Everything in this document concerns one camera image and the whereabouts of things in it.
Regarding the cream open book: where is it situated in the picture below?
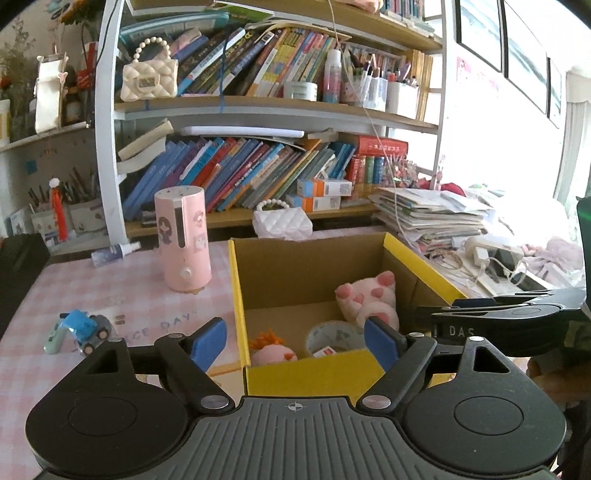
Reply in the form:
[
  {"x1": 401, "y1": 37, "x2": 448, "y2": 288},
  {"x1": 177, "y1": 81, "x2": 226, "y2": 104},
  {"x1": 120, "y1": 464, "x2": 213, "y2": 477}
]
[{"x1": 117, "y1": 119, "x2": 174, "y2": 174}]

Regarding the person's right hand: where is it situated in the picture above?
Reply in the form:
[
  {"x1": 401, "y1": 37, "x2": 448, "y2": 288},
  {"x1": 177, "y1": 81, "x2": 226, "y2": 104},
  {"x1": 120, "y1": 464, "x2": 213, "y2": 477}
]
[{"x1": 526, "y1": 353, "x2": 591, "y2": 408}]

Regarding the row of colourful books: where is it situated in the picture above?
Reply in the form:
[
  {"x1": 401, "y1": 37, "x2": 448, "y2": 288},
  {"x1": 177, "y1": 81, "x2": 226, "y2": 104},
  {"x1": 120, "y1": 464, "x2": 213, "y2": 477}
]
[
  {"x1": 173, "y1": 25, "x2": 340, "y2": 97},
  {"x1": 121, "y1": 136, "x2": 356, "y2": 217}
]

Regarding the pink chick plush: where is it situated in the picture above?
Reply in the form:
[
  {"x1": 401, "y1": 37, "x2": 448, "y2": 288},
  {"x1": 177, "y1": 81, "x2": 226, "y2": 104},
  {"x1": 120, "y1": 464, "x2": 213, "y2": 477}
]
[{"x1": 249, "y1": 329, "x2": 298, "y2": 365}]

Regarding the orange white carton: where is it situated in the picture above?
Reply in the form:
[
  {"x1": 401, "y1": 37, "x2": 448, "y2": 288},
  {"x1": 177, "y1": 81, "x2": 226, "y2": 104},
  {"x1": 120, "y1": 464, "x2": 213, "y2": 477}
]
[
  {"x1": 288, "y1": 195, "x2": 342, "y2": 213},
  {"x1": 297, "y1": 178, "x2": 354, "y2": 197}
]

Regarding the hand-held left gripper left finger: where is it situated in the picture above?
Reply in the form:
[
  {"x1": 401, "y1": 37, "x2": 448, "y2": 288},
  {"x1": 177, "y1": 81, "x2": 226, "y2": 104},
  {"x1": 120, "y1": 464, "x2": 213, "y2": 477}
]
[{"x1": 76, "y1": 318, "x2": 234, "y2": 414}]

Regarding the pink pig plush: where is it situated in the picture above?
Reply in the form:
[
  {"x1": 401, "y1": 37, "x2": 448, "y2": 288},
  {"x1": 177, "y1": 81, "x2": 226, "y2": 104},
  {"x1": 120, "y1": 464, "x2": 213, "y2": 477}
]
[{"x1": 335, "y1": 271, "x2": 400, "y2": 333}]

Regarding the colourful acrylic stand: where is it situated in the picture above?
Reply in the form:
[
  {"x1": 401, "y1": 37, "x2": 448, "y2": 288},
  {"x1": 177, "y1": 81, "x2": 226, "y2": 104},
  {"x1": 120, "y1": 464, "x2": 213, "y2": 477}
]
[{"x1": 383, "y1": 159, "x2": 419, "y2": 188}]

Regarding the white power strip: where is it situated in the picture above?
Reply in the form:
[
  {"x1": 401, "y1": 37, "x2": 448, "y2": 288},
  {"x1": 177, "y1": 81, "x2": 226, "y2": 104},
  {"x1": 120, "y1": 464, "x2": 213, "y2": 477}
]
[{"x1": 464, "y1": 235, "x2": 525, "y2": 278}]

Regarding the white quilted handbag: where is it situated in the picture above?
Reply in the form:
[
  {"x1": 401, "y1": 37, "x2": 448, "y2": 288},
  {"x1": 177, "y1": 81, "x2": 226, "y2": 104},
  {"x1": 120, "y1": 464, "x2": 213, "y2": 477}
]
[{"x1": 252, "y1": 199, "x2": 314, "y2": 241}]

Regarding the pink wall chart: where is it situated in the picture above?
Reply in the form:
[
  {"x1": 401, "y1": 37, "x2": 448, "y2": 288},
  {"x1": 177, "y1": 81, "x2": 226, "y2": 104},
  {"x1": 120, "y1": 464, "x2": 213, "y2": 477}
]
[{"x1": 457, "y1": 58, "x2": 502, "y2": 93}]

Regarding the cream quilted handbag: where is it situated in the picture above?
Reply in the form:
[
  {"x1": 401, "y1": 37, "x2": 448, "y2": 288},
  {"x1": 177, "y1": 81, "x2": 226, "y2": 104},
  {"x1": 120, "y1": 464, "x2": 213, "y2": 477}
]
[{"x1": 121, "y1": 37, "x2": 180, "y2": 102}]

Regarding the yellow cardboard box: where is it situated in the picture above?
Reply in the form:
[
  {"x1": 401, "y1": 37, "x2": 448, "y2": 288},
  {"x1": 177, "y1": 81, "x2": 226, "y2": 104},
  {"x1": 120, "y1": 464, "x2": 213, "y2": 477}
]
[{"x1": 228, "y1": 232, "x2": 469, "y2": 402}]

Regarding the grey toy car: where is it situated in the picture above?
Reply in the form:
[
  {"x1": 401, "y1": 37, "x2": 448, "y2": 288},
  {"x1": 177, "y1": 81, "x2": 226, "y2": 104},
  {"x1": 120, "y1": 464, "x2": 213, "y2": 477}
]
[{"x1": 76, "y1": 315, "x2": 115, "y2": 357}]

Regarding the red thick book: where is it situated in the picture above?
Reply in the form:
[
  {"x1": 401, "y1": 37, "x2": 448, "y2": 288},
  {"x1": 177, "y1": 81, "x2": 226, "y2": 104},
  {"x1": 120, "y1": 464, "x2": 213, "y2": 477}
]
[{"x1": 359, "y1": 136, "x2": 409, "y2": 158}]

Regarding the white wooden bookshelf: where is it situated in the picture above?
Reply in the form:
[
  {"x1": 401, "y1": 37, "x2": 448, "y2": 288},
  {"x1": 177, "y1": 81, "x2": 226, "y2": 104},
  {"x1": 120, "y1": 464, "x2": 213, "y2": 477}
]
[{"x1": 0, "y1": 0, "x2": 446, "y2": 243}]

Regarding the pink checkered tablecloth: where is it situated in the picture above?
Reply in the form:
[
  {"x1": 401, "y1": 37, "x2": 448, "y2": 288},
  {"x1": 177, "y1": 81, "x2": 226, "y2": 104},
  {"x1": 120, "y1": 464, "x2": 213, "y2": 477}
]
[{"x1": 0, "y1": 226, "x2": 462, "y2": 384}]

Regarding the black keyboard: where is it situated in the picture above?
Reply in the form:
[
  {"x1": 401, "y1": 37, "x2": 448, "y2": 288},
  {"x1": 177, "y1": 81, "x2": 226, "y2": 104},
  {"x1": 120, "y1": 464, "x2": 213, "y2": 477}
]
[{"x1": 0, "y1": 233, "x2": 51, "y2": 340}]

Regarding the round white tin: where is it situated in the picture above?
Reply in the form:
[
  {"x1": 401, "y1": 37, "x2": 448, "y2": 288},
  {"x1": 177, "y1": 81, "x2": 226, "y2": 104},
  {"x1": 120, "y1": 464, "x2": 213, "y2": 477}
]
[{"x1": 283, "y1": 80, "x2": 318, "y2": 100}]

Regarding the yellow tape roll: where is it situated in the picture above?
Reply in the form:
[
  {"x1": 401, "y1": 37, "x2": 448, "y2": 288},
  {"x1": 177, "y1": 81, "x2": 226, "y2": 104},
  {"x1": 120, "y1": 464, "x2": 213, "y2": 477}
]
[{"x1": 305, "y1": 320, "x2": 370, "y2": 358}]

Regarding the stack of papers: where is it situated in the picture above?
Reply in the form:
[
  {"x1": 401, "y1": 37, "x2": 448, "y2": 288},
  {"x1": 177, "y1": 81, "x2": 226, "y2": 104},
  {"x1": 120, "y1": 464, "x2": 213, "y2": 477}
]
[{"x1": 369, "y1": 185, "x2": 495, "y2": 252}]

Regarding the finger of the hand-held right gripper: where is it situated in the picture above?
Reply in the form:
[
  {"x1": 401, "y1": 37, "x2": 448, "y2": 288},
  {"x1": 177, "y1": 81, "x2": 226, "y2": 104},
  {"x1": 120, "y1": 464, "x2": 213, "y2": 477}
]
[
  {"x1": 416, "y1": 305, "x2": 546, "y2": 325},
  {"x1": 450, "y1": 287, "x2": 587, "y2": 309}
]

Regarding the black picture frame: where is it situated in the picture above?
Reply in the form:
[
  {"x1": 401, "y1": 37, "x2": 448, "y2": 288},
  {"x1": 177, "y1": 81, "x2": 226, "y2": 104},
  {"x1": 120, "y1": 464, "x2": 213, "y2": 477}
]
[
  {"x1": 503, "y1": 0, "x2": 550, "y2": 114},
  {"x1": 547, "y1": 58, "x2": 564, "y2": 129},
  {"x1": 455, "y1": 0, "x2": 504, "y2": 72}
]

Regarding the white pen holder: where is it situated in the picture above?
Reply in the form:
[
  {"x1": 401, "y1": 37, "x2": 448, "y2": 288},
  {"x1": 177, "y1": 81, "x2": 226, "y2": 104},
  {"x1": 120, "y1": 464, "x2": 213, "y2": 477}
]
[
  {"x1": 67, "y1": 168, "x2": 105, "y2": 236},
  {"x1": 28, "y1": 187, "x2": 61, "y2": 241},
  {"x1": 387, "y1": 62, "x2": 420, "y2": 118},
  {"x1": 353, "y1": 53, "x2": 389, "y2": 112}
]

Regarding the lilac cloth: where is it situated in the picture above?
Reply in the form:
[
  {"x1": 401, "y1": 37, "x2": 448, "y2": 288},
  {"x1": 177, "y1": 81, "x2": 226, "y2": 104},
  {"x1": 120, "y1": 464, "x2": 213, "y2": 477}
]
[{"x1": 526, "y1": 237, "x2": 583, "y2": 287}]

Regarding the dried flower bunch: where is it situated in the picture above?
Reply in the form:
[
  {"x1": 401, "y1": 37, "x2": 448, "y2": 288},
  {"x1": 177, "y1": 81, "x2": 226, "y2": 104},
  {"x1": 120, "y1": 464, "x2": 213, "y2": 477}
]
[{"x1": 0, "y1": 21, "x2": 40, "y2": 100}]

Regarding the small green toy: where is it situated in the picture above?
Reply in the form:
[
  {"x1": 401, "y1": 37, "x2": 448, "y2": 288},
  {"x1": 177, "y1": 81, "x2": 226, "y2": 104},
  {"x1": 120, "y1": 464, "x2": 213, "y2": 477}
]
[{"x1": 44, "y1": 323, "x2": 68, "y2": 355}]

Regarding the white flat tablet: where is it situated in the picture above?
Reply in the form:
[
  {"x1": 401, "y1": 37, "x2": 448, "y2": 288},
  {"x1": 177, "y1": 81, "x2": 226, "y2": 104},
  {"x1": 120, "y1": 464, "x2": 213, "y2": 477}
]
[{"x1": 181, "y1": 127, "x2": 305, "y2": 139}]

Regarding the pastel spray can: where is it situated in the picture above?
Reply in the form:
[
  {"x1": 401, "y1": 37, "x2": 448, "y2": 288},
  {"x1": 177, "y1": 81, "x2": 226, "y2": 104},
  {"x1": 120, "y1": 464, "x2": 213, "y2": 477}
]
[{"x1": 323, "y1": 48, "x2": 343, "y2": 104}]

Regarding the pink humidifier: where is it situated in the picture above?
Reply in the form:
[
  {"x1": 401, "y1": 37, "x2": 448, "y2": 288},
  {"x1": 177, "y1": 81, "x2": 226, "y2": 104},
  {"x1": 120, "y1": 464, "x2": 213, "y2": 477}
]
[{"x1": 154, "y1": 186, "x2": 213, "y2": 294}]

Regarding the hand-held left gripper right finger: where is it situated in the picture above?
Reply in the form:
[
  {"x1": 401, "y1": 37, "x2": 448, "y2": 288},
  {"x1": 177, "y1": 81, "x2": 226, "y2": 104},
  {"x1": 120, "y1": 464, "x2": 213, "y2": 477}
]
[{"x1": 358, "y1": 316, "x2": 514, "y2": 412}]

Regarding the clear spray bottle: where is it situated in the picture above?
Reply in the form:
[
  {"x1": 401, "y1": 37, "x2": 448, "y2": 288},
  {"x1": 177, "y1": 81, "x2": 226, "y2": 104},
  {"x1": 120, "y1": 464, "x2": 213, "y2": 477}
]
[{"x1": 91, "y1": 241, "x2": 141, "y2": 268}]

